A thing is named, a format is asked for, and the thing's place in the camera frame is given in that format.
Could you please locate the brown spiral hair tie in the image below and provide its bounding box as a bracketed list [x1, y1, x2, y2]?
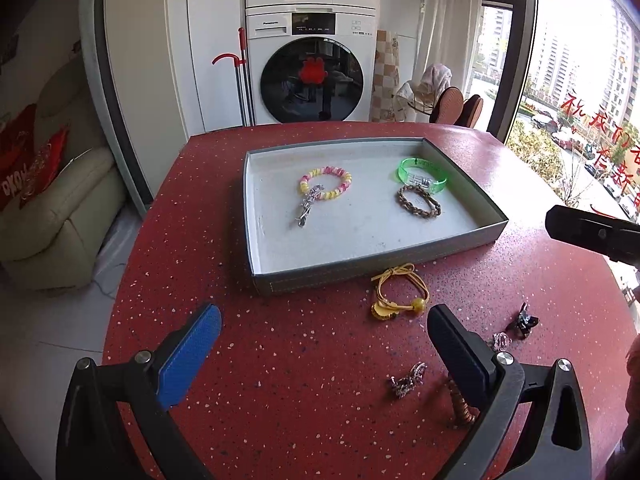
[446, 378, 481, 430]

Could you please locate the small pink silver charm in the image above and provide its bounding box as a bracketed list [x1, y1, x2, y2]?
[489, 332, 512, 353]

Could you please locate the black hair claw clip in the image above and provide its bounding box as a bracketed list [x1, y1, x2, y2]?
[506, 302, 539, 339]

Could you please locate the silver rhinestone hair clip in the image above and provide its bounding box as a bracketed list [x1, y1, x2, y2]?
[390, 362, 426, 399]

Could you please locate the yellow hair tie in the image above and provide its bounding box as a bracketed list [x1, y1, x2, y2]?
[370, 262, 432, 322]

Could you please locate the grey shallow jewelry tray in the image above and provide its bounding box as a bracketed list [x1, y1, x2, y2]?
[243, 138, 509, 295]

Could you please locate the brown chair far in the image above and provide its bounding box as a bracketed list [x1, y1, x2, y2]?
[454, 94, 484, 129]

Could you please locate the brown chair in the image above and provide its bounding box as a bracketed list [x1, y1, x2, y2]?
[454, 94, 484, 129]
[430, 87, 464, 125]

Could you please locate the cream leather sofa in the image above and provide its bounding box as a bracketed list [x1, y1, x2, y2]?
[1, 56, 126, 290]

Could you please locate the green translucent bangle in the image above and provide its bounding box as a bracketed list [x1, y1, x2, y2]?
[396, 157, 448, 194]

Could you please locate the brown chair near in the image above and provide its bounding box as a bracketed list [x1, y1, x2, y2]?
[430, 87, 464, 125]

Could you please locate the white cloth on chair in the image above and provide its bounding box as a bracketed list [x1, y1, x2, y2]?
[393, 63, 452, 122]

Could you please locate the checkered folded board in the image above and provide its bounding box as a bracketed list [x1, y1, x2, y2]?
[370, 29, 400, 122]

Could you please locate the red printed cushion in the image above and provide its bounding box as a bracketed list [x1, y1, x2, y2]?
[1, 103, 70, 209]

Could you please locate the white curtain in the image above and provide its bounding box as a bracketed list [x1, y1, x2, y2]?
[413, 0, 483, 90]

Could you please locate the white front-load washing machine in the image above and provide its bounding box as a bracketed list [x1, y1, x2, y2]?
[246, 4, 378, 125]

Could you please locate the white tall cabinet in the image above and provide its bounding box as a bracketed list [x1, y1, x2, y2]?
[103, 0, 242, 195]

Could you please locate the brown braided bracelet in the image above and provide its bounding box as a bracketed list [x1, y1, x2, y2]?
[395, 183, 444, 220]

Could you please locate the pink yellow beaded bracelet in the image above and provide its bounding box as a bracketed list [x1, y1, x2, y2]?
[298, 164, 354, 202]

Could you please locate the silver keychain clasp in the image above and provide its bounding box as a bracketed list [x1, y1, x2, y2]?
[297, 185, 323, 228]

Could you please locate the red handled mop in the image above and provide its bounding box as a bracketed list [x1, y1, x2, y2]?
[212, 27, 254, 127]

